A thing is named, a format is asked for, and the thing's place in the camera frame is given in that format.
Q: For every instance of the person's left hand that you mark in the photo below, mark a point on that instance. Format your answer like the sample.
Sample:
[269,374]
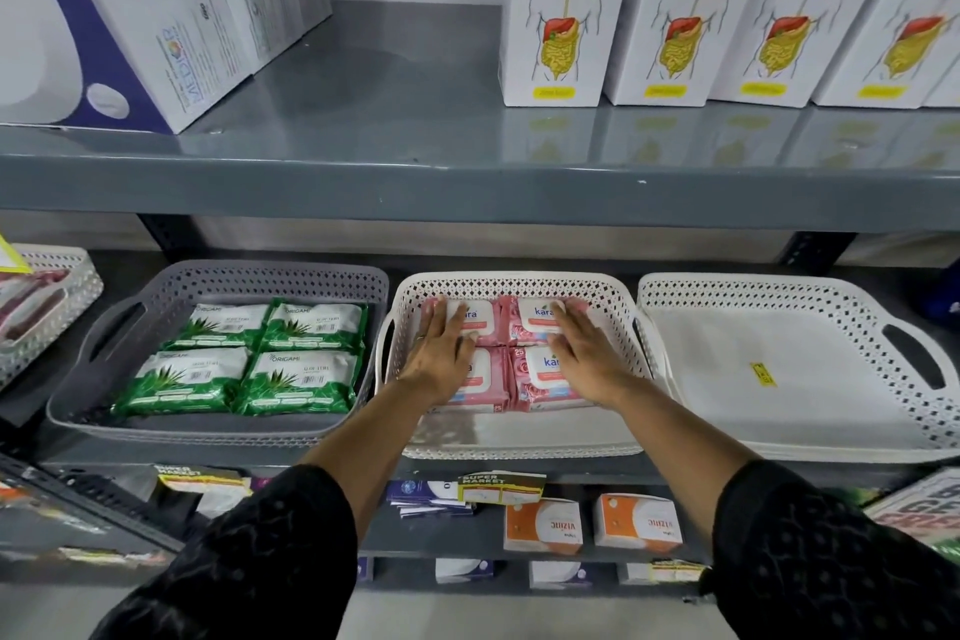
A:
[439,362]

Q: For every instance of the person's right hand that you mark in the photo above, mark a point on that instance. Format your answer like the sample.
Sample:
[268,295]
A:
[592,362]

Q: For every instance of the white perforated basket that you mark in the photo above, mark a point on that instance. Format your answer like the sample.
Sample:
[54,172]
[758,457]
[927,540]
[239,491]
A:
[750,392]
[82,279]
[525,433]

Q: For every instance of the grey perforated basket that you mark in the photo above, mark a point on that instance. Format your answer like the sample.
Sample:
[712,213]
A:
[225,429]

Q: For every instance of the person's right forearm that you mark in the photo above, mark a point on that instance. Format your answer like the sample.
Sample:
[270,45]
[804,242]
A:
[682,452]

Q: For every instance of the person's black left sleeve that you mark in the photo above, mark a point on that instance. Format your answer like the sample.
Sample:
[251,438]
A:
[240,564]

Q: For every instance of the person's black sleeve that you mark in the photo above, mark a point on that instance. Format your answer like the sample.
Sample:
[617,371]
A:
[840,564]
[240,564]

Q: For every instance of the person's black right sleeve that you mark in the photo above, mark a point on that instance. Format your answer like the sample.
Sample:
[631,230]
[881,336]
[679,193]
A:
[840,564]

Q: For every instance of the stack of blue flat boxes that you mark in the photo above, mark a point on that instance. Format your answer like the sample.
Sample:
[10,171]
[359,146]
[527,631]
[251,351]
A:
[427,497]

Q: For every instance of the small yellow price tag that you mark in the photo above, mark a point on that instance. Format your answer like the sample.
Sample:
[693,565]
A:
[199,478]
[501,488]
[679,572]

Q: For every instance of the group of orange white boxes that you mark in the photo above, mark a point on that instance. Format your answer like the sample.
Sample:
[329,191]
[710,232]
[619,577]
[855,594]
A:
[544,527]

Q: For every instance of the small blue white box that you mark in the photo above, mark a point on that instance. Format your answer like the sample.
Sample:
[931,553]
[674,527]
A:
[465,570]
[634,573]
[365,569]
[559,574]

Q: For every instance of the purple white box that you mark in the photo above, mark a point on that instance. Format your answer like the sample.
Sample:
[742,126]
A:
[225,504]

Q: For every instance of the white red offer sign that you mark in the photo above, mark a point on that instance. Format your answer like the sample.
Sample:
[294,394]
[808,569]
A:
[919,508]

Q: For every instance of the blue bottle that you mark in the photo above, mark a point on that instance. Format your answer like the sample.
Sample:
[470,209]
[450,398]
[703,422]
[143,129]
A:
[945,294]

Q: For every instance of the row of yellow white boxes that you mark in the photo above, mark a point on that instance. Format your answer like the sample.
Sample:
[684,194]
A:
[712,9]

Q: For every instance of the grey metal shelving unit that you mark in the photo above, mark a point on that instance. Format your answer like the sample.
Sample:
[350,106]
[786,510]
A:
[90,504]

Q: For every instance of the row of orange white packets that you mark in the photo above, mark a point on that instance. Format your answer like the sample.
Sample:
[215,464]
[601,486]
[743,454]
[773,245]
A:
[22,501]
[112,557]

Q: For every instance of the yellow green price tag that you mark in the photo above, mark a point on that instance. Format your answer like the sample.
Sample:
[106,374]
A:
[11,257]

